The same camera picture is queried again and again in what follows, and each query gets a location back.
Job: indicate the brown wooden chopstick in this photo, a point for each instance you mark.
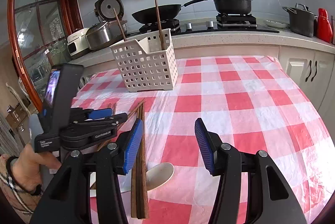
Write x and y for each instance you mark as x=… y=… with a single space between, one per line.
x=136 y=106
x=144 y=187
x=132 y=114
x=140 y=200
x=119 y=23
x=158 y=20
x=133 y=200
x=114 y=108

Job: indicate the white plate with food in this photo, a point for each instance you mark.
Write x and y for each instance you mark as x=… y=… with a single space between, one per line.
x=274 y=23

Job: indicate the steel rice cooker open lid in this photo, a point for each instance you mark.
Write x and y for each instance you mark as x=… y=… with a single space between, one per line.
x=100 y=34

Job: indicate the wooden framed glass door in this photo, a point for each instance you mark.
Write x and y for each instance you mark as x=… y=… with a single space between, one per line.
x=28 y=30

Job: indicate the person's left hand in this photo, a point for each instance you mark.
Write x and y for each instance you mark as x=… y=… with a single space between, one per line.
x=26 y=169

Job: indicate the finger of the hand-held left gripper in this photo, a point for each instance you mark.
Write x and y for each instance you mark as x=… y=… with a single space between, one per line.
x=107 y=121
x=99 y=113

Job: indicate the red thermos jug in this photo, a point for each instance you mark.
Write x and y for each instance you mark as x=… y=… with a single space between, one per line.
x=324 y=26

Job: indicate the white small cooker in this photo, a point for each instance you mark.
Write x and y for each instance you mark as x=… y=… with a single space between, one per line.
x=76 y=40

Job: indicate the red white checkered tablecloth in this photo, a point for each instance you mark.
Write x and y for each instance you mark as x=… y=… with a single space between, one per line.
x=235 y=108

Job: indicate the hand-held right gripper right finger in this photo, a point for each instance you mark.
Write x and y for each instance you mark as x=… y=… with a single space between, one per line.
x=204 y=148

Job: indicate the black wok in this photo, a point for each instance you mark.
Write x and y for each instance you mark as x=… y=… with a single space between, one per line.
x=157 y=13

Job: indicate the grey lidded stockpot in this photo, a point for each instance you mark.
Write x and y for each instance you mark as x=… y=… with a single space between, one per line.
x=301 y=22

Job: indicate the white perforated utensil basket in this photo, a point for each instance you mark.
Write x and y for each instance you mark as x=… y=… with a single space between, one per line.
x=146 y=69

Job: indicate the black glass gas stove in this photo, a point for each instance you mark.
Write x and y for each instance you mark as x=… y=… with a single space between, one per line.
x=209 y=26

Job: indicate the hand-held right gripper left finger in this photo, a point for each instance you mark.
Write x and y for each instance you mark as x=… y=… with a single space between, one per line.
x=133 y=146

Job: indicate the black lidded cooking pot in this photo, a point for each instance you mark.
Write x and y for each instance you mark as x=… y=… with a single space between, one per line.
x=233 y=3

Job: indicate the white ceramic spoon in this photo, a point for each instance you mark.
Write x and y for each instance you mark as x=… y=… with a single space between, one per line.
x=160 y=174

